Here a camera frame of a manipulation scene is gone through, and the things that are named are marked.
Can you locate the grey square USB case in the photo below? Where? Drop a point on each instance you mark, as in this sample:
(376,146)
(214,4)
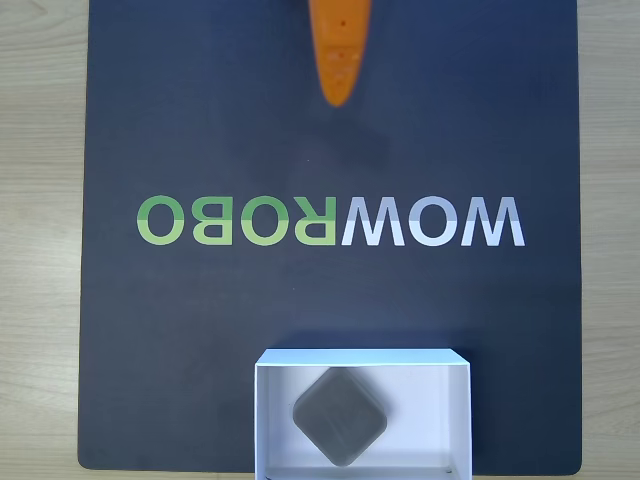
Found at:
(340,417)

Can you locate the dark mat with WOWROBO print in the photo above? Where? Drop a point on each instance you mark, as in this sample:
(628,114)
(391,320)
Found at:
(200,125)

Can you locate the white cardboard box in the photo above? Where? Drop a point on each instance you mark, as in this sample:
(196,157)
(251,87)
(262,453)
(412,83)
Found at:
(440,400)

